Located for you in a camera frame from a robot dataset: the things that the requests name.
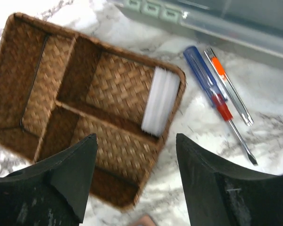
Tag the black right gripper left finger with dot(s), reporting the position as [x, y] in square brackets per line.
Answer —
[52, 192]

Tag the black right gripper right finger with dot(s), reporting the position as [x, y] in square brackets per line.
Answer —
[219, 192]

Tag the stack of white cards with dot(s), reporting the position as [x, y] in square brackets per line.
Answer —
[161, 99]

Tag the brown woven divided basket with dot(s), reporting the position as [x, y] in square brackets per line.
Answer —
[58, 85]

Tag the orange clear small screwdriver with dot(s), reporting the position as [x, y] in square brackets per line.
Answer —
[229, 87]

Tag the clear lidded green toolbox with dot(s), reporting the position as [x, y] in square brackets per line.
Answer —
[249, 28]

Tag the blue red handled screwdriver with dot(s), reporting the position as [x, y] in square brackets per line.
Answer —
[213, 92]

